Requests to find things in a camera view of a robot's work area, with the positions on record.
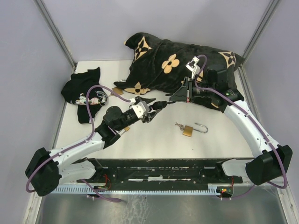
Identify purple cable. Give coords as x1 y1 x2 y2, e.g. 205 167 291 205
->
193 55 288 201
25 85 136 203

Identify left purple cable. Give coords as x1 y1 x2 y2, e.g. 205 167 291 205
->
25 85 136 203

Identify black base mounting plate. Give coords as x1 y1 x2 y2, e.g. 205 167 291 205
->
87 159 243 189

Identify black floral pillow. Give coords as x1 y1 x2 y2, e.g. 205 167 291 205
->
114 32 245 95

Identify large brass padlock long shackle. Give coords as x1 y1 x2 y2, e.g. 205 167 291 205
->
182 123 209 137

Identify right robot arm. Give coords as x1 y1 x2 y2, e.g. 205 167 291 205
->
169 66 292 189

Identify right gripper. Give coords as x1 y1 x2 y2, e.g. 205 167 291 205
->
169 77 214 103

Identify black printed garment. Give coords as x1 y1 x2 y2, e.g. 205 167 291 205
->
61 67 108 124

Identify black padlock shackle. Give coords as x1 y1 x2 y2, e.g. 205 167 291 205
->
151 101 168 110

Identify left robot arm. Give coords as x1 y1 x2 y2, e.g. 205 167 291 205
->
25 97 168 196

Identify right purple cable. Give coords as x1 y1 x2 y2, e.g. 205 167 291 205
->
193 55 288 201

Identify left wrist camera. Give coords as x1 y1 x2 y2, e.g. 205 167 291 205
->
132 101 150 119

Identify slotted cable duct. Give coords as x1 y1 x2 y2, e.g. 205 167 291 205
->
52 182 232 196

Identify brass padlock near pillow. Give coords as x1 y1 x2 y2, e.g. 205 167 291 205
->
112 87 123 95

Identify silver keys of large padlock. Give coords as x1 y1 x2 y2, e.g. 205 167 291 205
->
175 122 185 131

